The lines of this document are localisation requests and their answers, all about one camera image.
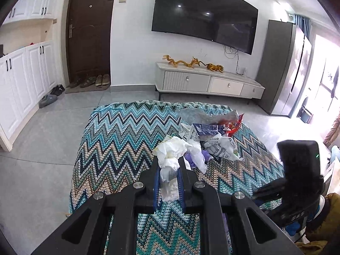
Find red snack wrapper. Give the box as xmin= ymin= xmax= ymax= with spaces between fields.
xmin=218 ymin=114 xmax=245 ymax=136

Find television cable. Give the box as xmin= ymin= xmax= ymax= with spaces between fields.
xmin=224 ymin=45 xmax=239 ymax=73

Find white wall cabinet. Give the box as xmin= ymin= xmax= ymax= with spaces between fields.
xmin=1 ymin=0 xmax=57 ymax=26

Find white floor cabinet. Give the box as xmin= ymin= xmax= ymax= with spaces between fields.
xmin=0 ymin=40 xmax=57 ymax=152

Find dark brown door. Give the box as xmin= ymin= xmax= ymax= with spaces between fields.
xmin=65 ymin=0 xmax=117 ymax=85

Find golden tiger figurine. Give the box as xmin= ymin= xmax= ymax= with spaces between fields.
xmin=204 ymin=63 xmax=224 ymax=73

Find white television cabinet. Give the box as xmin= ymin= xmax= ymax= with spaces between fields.
xmin=155 ymin=62 xmax=265 ymax=105

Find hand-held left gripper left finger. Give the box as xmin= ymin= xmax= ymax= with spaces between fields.
xmin=30 ymin=158 xmax=162 ymax=255

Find purple plastic wrapper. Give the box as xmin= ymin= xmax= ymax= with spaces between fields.
xmin=184 ymin=150 xmax=213 ymax=169

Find golden dragon figurine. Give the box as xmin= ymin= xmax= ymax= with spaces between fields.
xmin=163 ymin=55 xmax=190 ymax=67
xmin=186 ymin=57 xmax=206 ymax=69

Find mustard yellow garment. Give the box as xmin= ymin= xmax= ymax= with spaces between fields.
xmin=296 ymin=193 xmax=340 ymax=255

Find blue and white carton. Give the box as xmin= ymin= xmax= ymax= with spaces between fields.
xmin=192 ymin=123 xmax=221 ymax=139

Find zigzag knitted blanket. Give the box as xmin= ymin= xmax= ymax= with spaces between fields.
xmin=68 ymin=99 xmax=287 ymax=255

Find dark hanging garment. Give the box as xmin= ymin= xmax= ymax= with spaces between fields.
xmin=331 ymin=68 xmax=340 ymax=99

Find grey blue bucket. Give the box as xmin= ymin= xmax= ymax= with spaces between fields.
xmin=301 ymin=109 xmax=314 ymax=124

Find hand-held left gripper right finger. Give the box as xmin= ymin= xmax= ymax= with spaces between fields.
xmin=177 ymin=157 xmax=306 ymax=255

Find blue curtain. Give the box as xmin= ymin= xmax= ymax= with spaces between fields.
xmin=293 ymin=13 xmax=311 ymax=39

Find grey refrigerator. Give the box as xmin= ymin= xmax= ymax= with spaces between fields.
xmin=256 ymin=19 xmax=312 ymax=119

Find black wall television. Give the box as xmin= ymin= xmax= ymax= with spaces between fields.
xmin=151 ymin=0 xmax=259 ymax=55

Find small white carton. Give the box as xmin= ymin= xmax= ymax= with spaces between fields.
xmin=178 ymin=123 xmax=200 ymax=142

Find tan hanging trousers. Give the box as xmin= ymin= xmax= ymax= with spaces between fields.
xmin=323 ymin=117 xmax=340 ymax=148

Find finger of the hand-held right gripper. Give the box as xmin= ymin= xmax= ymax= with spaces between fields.
xmin=251 ymin=179 xmax=287 ymax=205

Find white printed plastic bag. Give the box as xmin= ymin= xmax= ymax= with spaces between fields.
xmin=203 ymin=133 xmax=244 ymax=162

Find clear plastic bag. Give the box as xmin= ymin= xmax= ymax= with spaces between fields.
xmin=175 ymin=108 xmax=239 ymax=125

